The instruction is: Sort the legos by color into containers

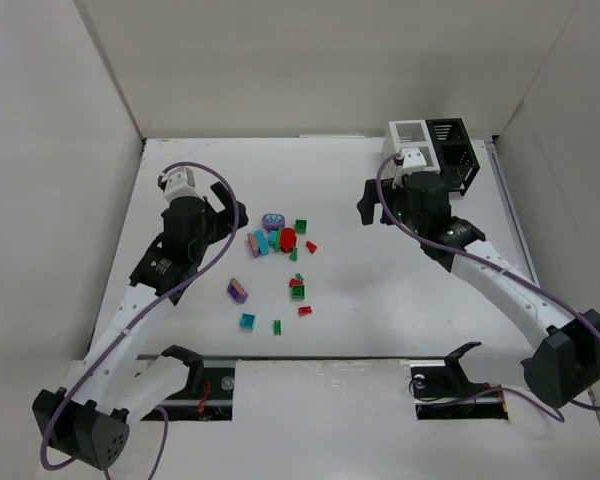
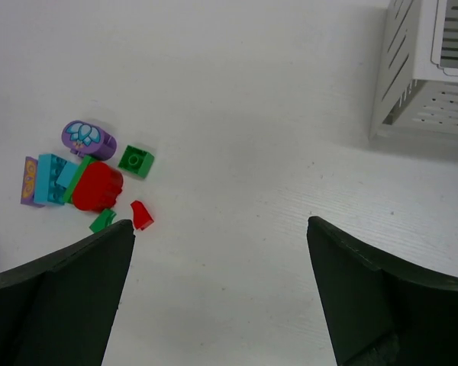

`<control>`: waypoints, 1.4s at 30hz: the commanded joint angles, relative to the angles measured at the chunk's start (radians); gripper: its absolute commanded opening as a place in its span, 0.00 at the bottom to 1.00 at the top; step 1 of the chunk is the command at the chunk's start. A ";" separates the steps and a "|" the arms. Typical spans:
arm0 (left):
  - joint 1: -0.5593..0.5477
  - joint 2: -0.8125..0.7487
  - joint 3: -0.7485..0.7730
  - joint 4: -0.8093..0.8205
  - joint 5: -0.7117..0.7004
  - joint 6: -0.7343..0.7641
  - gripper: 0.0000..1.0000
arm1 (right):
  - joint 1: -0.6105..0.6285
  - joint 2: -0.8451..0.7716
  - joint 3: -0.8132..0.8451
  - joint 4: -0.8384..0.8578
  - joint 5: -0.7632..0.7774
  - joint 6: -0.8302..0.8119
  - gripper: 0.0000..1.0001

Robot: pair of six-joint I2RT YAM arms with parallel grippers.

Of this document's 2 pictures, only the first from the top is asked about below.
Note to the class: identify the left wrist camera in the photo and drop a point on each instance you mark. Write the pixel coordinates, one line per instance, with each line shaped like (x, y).
(178, 183)

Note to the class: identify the purple arched lego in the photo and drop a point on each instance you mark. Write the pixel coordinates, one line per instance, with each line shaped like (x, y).
(253, 245)

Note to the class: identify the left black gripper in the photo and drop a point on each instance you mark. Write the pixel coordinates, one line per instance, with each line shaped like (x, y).
(214, 215)

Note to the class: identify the green square lego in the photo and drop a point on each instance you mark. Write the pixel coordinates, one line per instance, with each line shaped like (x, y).
(298, 292)
(300, 226)

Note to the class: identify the long teal lego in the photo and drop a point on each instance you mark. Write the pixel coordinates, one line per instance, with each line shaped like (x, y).
(262, 242)

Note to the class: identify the black slotted container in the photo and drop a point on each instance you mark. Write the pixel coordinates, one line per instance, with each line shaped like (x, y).
(453, 147)

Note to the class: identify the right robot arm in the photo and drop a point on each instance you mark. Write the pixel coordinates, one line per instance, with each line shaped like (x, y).
(565, 344)

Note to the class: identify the purple round flower lego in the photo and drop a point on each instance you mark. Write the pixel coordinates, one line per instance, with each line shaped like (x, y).
(273, 221)

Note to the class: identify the green square lego lower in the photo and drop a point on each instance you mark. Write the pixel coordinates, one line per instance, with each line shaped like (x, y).
(298, 292)

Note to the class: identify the green flat plate lego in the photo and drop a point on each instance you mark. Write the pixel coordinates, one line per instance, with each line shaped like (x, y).
(277, 240)

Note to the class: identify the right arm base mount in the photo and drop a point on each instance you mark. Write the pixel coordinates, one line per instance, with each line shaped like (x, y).
(441, 390)

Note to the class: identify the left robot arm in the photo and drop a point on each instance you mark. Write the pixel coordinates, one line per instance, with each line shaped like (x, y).
(90, 416)

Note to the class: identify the white slotted container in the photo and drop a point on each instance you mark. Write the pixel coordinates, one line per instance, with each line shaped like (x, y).
(405, 134)

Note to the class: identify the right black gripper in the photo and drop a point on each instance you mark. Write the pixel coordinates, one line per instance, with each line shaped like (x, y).
(389, 198)

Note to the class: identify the purple lego with pink face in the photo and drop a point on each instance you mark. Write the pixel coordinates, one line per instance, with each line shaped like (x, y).
(236, 291)

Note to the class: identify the large red lego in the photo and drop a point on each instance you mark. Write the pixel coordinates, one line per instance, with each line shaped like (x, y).
(287, 240)

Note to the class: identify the teal square lego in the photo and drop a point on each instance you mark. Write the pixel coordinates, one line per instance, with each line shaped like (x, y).
(247, 321)

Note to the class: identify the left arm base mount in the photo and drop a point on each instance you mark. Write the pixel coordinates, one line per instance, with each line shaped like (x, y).
(208, 392)

